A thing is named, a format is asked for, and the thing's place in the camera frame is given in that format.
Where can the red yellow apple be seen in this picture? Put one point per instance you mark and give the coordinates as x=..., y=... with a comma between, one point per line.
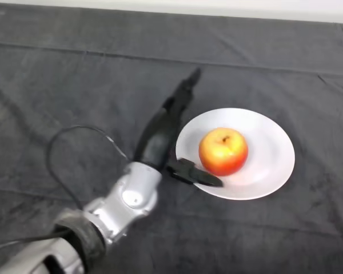
x=223, y=151

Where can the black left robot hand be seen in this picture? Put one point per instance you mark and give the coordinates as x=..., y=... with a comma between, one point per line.
x=160, y=137

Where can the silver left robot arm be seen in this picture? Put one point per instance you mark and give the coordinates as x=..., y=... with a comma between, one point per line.
x=117, y=208

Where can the white round plate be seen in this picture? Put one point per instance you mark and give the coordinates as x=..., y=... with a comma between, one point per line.
x=268, y=160

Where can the black table cloth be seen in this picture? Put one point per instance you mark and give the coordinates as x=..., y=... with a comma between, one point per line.
x=74, y=71

